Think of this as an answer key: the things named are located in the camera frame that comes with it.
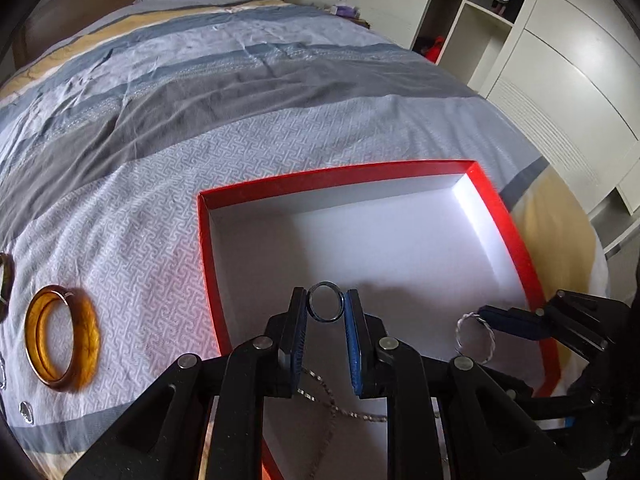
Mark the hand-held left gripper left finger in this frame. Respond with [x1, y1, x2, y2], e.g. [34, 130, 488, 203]
[65, 287, 308, 480]

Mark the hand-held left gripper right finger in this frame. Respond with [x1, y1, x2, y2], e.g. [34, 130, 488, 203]
[344, 289, 586, 480]

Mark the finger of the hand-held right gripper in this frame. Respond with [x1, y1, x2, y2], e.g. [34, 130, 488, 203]
[500, 364, 615, 429]
[477, 289, 631, 357]

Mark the dark thin ring bangle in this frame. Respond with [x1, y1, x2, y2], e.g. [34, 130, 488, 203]
[306, 281, 346, 322]

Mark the silver twisted bangle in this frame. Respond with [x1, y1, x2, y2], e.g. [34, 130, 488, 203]
[454, 311, 497, 365]

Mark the silver chain necklace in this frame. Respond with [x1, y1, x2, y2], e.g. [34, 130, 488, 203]
[295, 367, 443, 480]

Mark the red shallow cardboard box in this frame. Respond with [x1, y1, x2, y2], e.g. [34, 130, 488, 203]
[196, 160, 563, 480]

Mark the amber bangle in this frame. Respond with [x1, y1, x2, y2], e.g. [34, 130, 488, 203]
[26, 284, 101, 390]

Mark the dark mottled bangle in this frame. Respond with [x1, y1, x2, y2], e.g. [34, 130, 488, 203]
[0, 254, 16, 321]

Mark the bed with striped duvet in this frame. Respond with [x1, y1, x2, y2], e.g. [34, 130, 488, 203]
[0, 0, 608, 480]

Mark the white wardrobe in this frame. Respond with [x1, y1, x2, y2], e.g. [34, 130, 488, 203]
[342, 0, 640, 256]

